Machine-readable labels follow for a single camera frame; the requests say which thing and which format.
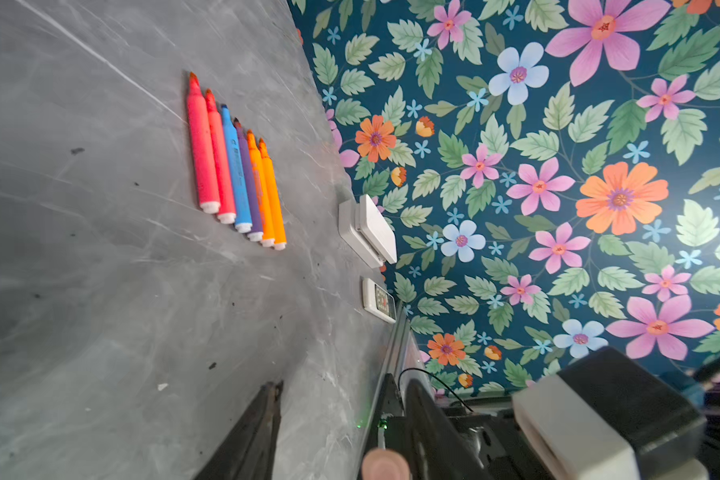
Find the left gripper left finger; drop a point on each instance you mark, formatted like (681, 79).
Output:
(248, 451)

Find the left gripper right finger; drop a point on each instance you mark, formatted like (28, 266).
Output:
(436, 450)

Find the purple highlighter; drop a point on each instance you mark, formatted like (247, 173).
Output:
(256, 232)

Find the orange highlighter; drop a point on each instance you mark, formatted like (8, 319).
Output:
(268, 238)
(280, 239)

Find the blue highlighter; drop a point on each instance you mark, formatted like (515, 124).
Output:
(243, 222)

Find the pink highlighter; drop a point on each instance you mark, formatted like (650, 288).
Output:
(202, 148)
(227, 211)

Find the white remote control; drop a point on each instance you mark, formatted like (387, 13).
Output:
(377, 301)

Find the white box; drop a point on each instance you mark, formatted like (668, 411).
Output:
(362, 226)

